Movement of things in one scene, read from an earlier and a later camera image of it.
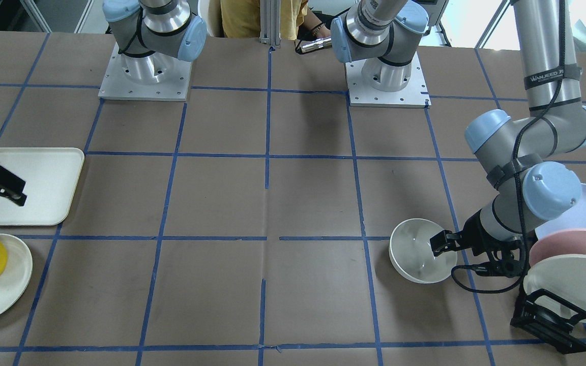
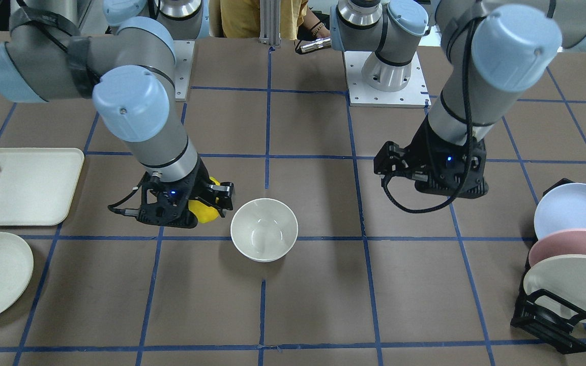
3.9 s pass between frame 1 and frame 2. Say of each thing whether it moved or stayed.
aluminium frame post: stayed
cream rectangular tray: stayed
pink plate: stayed
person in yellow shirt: stayed
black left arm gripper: moved
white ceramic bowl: moved
